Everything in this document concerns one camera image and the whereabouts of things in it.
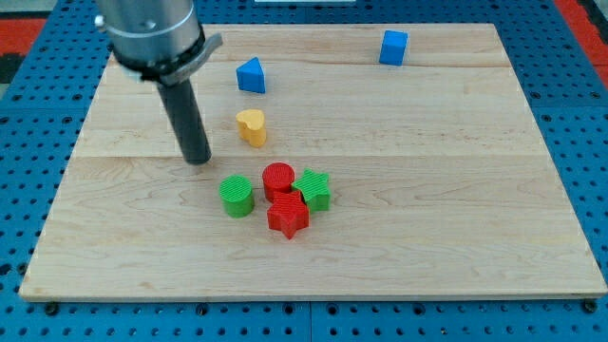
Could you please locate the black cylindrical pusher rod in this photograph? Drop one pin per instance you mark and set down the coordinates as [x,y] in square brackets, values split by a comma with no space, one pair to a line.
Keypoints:
[182,110]

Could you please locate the yellow heart block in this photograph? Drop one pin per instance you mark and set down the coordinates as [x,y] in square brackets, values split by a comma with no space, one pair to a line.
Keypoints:
[251,126]

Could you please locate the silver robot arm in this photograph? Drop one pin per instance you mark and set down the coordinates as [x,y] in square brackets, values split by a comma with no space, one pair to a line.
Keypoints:
[163,41]

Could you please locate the blue cube block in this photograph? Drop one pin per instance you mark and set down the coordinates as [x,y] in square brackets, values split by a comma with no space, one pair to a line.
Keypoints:
[393,48]

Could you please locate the blue triangle block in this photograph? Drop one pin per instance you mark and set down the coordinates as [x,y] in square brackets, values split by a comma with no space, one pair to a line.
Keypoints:
[250,76]

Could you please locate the green cylinder block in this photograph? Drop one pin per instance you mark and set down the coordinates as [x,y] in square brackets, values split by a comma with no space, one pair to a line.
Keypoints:
[236,194]

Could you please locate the red cylinder block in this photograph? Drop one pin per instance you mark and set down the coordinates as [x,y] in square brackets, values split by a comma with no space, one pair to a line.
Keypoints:
[277,178]

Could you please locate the red star block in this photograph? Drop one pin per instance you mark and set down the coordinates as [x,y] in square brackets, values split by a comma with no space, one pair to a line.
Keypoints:
[288,213]

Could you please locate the green star block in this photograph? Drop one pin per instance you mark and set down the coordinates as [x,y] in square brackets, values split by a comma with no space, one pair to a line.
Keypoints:
[315,190]

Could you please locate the wooden board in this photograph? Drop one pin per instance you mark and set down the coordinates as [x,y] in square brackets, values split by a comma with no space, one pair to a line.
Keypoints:
[442,185]

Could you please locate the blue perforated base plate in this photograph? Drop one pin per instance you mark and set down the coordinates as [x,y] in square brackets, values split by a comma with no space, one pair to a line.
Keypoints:
[559,56]

